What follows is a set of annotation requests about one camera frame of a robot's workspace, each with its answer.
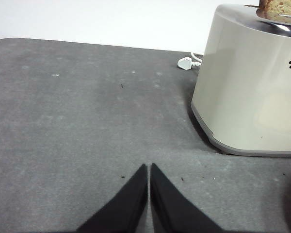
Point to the toast bread slice in toaster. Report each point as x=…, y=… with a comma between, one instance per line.
x=281, y=7

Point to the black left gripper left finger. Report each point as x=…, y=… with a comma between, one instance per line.
x=126, y=208

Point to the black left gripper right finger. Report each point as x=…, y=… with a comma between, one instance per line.
x=172, y=208

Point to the cream two-slot toaster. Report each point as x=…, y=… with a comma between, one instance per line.
x=245, y=97

